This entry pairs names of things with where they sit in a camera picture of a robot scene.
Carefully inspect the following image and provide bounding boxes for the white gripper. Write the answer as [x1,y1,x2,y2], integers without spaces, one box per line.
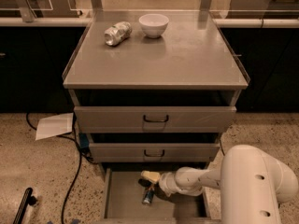
[141,171,178,197]

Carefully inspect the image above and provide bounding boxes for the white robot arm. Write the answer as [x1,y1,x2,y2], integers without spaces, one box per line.
[141,145,298,224]

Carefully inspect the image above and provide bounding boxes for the grey bottom drawer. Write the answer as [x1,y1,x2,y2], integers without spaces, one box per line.
[100,169,221,224]

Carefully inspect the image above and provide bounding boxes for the grey drawer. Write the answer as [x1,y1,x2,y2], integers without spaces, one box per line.
[100,169,221,224]
[90,143,220,162]
[74,106,236,133]

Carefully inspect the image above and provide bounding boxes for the grey middle drawer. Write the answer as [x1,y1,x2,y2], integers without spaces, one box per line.
[90,143,220,162]

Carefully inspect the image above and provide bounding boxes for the grey top drawer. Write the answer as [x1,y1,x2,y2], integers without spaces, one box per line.
[74,106,236,133]

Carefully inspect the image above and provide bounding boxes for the grey drawer cabinet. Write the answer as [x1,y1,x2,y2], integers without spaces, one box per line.
[61,9,250,224]

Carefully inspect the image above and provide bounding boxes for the crushed silver can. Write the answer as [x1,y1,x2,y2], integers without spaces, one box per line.
[104,21,132,47]

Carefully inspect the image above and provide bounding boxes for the blue box on floor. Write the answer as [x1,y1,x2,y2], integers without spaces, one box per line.
[78,133,89,149]

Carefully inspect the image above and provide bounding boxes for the white paper sheet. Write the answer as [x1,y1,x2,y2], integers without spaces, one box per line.
[36,113,73,140]

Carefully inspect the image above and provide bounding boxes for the black bar tool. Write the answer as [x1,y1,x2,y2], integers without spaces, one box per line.
[13,188,37,224]

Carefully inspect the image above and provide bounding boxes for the white bowl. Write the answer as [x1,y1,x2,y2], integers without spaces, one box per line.
[139,14,169,38]

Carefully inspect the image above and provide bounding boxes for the black cable left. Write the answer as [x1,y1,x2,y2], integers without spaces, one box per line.
[25,112,94,224]

